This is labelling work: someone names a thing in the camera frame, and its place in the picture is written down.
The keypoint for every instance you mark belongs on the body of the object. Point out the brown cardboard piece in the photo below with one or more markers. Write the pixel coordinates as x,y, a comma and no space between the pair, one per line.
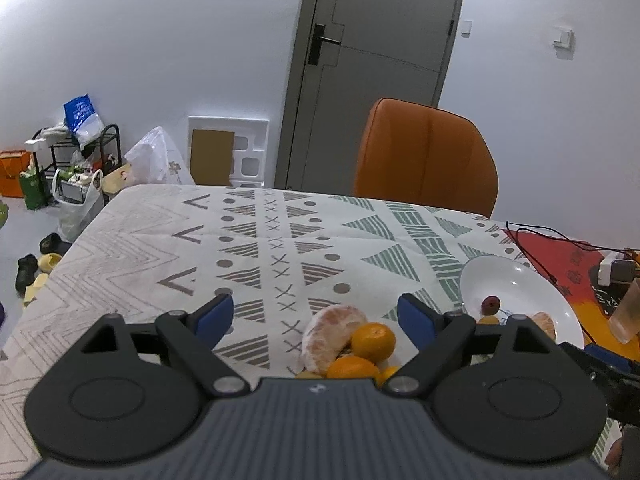
211,156

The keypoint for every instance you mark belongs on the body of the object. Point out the black door handle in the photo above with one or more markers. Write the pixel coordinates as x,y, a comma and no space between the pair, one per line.
318,39

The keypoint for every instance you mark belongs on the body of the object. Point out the patterned tablecloth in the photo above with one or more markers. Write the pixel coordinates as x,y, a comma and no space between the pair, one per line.
283,256

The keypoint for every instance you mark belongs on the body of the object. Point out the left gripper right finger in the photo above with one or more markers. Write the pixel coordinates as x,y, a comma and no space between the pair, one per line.
443,342

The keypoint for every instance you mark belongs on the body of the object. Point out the white shopping bag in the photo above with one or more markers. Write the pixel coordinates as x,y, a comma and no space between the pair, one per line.
74,217

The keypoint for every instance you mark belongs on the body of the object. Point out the peeled pomelo piece back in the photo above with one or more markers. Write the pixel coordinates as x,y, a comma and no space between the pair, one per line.
327,334

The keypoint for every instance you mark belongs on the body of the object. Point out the blue white plastic bag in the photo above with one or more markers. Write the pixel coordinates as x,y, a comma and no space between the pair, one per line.
82,120

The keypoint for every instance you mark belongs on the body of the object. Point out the peeled pomelo segment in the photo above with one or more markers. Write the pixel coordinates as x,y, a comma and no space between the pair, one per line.
545,323

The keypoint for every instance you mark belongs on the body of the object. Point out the green jujube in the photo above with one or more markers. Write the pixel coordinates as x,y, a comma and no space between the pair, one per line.
306,374

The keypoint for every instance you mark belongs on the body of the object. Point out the grey door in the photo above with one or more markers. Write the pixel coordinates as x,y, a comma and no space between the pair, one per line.
390,49

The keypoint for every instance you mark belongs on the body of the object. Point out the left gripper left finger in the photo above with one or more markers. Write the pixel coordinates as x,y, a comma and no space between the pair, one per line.
190,339

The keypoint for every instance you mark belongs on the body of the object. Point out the black metal rack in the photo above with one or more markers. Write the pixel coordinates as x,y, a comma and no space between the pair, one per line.
54,148

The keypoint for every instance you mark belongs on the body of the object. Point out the large orange back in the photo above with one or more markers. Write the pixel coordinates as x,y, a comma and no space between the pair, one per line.
375,342

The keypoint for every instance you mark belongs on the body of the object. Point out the white foam packaging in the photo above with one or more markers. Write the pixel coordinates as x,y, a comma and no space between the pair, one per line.
250,145

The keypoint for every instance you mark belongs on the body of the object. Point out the large orange front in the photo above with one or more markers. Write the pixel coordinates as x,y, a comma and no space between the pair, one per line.
352,367

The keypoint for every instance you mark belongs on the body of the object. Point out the small yellow kumquat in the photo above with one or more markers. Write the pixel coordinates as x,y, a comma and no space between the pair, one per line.
488,320
385,375

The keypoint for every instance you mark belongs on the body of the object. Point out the red orange mat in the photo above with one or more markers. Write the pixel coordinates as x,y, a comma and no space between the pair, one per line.
572,267

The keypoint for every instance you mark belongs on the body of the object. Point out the large orange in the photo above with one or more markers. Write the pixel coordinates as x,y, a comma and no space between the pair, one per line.
352,367
375,342

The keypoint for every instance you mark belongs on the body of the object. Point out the clear plastic bag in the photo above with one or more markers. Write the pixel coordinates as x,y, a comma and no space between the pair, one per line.
156,159

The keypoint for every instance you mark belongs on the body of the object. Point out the orange chair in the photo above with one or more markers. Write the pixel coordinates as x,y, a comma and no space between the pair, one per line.
417,154

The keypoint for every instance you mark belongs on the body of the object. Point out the white power adapter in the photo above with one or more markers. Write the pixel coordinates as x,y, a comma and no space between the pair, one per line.
616,269

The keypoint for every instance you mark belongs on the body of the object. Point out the orange paper bag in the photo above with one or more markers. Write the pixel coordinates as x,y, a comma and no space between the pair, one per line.
12,164

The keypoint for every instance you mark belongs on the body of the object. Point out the red small fruit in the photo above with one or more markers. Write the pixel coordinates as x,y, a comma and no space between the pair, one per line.
490,305

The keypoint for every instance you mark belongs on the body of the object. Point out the green bag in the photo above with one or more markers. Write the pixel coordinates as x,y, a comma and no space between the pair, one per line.
34,188

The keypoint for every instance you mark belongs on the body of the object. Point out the white ceramic plate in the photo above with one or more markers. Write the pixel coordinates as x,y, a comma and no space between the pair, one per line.
522,292

